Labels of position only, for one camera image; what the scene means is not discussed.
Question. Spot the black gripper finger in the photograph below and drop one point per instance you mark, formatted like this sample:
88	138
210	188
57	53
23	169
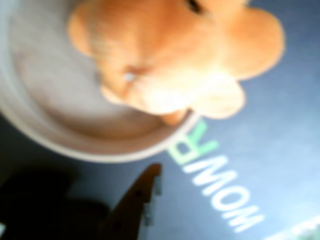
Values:
135	205

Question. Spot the orange octopus plush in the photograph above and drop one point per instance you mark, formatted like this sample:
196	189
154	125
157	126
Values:
175	50

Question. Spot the round wooden box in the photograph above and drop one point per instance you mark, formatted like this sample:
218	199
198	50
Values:
50	100

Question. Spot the dark mat with logo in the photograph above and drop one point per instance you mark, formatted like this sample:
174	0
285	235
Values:
250	150

